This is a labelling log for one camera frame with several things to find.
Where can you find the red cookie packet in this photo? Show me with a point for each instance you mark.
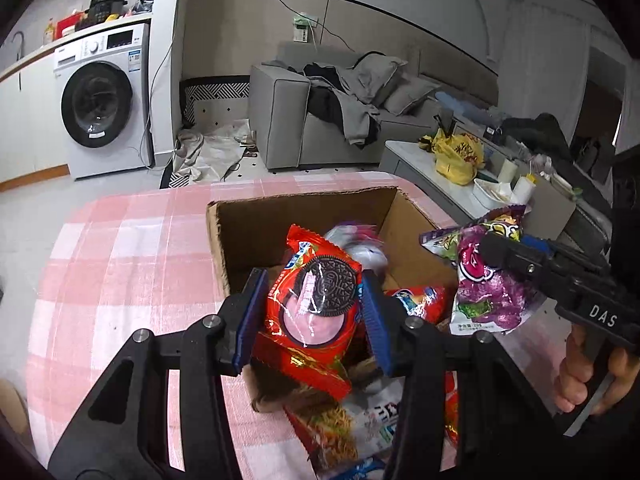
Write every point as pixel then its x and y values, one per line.
pixel 300 325

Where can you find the red box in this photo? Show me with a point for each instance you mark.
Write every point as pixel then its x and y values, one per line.
pixel 67 27

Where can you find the yellow green noodle packet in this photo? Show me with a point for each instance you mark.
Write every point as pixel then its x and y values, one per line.
pixel 340 425

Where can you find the white paper roll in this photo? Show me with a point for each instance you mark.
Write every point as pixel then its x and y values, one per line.
pixel 508 170

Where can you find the silver purple snack packet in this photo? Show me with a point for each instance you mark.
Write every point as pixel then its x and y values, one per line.
pixel 360 255

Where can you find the white kitchen base cabinet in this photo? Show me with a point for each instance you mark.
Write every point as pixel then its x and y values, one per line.
pixel 30 110

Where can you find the yellow soap bottle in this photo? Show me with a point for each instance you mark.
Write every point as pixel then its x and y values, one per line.
pixel 48 32

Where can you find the yellow plastic bag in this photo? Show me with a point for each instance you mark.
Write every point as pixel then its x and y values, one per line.
pixel 455 160

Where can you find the red white snack packet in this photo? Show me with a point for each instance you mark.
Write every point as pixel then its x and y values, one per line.
pixel 452 410

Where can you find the grey garment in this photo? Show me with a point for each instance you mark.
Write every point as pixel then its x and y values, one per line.
pixel 355 115

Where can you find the white bottle yellow cap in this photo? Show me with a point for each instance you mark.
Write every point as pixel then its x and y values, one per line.
pixel 524 190

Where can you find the black garment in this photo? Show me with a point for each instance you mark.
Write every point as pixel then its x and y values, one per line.
pixel 325 100

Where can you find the black pressure cooker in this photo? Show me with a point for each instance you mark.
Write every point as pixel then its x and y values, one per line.
pixel 107 7

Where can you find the white grey coffee table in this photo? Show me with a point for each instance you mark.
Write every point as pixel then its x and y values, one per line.
pixel 405 160

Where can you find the small grey pillow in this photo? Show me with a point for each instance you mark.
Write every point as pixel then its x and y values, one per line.
pixel 410 95

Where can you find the beige crumpled cloth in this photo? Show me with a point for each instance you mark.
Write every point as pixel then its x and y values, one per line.
pixel 200 155

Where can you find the brown cardboard box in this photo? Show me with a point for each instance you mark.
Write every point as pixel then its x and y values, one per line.
pixel 300 215

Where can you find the large grey pillow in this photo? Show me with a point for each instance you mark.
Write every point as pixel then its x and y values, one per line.
pixel 380 72

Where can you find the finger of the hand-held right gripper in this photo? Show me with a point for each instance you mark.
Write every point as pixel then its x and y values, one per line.
pixel 510 256
pixel 537 244

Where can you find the black bag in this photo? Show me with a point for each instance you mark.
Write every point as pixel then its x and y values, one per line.
pixel 537 135

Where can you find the blue snack packet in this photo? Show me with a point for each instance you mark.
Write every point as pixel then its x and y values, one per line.
pixel 365 470

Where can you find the light blue cushion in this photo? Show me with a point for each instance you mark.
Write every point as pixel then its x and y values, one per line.
pixel 465 105

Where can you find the white green wall charger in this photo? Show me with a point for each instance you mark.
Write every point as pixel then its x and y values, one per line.
pixel 302 27

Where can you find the black white patterned mat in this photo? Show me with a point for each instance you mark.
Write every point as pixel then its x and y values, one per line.
pixel 215 91

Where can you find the white washing machine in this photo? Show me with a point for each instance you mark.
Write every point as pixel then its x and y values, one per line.
pixel 100 105

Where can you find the metal kitchen faucet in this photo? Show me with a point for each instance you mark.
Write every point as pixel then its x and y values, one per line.
pixel 21 42

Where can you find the brown cardboard sheet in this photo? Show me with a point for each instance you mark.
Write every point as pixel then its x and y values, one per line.
pixel 552 205

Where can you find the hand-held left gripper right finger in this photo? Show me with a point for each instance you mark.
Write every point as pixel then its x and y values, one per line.
pixel 375 325

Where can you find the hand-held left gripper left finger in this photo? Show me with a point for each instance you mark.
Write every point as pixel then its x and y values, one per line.
pixel 247 320

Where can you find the person's right hand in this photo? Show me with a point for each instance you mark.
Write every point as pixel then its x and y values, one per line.
pixel 575 375

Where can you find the white rectangular container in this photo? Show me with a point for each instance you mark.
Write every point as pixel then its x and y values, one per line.
pixel 487 195

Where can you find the large red snack packet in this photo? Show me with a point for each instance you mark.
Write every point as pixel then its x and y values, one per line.
pixel 425 302

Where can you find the grey sofa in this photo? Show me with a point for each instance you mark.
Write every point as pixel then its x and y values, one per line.
pixel 280 120

